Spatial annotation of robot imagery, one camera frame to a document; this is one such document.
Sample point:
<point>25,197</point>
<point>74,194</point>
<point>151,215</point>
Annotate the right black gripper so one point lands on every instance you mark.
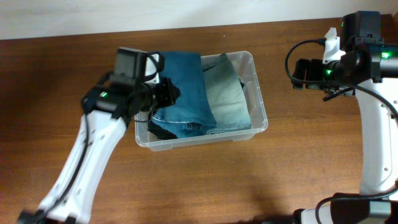
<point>315,67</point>

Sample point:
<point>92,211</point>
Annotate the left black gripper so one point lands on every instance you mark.
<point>166,95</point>

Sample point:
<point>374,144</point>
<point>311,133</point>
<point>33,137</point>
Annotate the dark blue jeans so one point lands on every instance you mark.
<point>191,115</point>

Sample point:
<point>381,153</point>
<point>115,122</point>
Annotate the dark navy clothing bundle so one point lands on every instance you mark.
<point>159,132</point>

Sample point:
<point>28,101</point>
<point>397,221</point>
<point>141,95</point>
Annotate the light blue jeans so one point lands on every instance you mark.
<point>225,96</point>

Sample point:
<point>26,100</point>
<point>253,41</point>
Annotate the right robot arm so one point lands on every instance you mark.
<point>357,62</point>

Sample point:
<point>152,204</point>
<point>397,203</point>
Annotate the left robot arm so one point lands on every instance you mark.
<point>132,87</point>

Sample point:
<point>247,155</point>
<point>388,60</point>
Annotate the clear plastic storage container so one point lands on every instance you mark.
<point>244,66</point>

